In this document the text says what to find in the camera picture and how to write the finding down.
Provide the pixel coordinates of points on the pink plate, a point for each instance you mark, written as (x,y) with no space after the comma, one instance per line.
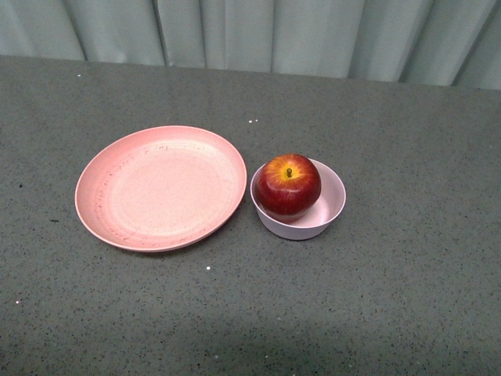
(161,189)

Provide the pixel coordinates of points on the light pink bowl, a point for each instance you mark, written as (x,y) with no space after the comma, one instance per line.
(317,218)

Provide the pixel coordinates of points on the white curtain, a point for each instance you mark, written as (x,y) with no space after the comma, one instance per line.
(426,42)

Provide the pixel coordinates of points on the red apple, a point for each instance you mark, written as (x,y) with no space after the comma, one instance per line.
(288,186)

